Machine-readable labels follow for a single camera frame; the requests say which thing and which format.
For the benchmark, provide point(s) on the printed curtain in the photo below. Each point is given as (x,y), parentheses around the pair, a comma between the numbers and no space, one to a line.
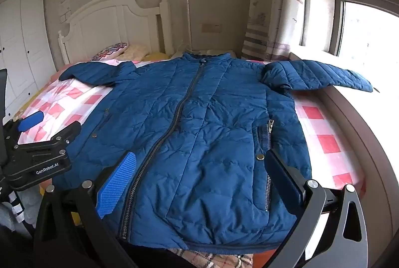
(280,6)

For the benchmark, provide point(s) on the white wardrobe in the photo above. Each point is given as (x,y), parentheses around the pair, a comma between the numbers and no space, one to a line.
(18,37)

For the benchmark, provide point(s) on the window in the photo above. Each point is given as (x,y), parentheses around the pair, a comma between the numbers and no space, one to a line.
(367,31)

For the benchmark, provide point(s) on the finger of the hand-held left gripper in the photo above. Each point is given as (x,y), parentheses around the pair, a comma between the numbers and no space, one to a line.
(65,131)
(31,121)

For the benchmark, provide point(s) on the pink checkered bed sheet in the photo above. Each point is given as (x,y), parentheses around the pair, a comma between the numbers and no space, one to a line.
(314,118)

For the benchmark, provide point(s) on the beige window sill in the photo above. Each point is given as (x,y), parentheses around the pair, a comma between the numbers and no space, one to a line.
(349,118)

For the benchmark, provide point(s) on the white pole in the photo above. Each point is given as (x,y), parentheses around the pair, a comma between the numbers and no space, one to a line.
(189,25)

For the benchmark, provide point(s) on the blue puffer jacket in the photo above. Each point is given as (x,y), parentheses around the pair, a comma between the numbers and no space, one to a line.
(202,131)

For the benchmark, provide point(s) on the plaid quilted blanket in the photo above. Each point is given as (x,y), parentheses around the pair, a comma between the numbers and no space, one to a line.
(218,260)

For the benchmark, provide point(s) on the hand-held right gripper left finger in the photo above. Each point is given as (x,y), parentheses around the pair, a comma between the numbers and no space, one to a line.
(115,184)

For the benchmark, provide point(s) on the white wooden headboard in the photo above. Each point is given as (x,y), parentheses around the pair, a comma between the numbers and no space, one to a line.
(103,25)

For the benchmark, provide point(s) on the patterned pillow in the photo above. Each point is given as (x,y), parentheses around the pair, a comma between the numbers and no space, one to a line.
(109,51)

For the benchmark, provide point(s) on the cream yellow blanket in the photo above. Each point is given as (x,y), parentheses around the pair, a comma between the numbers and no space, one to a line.
(137,51)

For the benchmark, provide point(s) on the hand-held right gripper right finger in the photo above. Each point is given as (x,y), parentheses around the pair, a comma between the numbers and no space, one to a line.
(282,184)

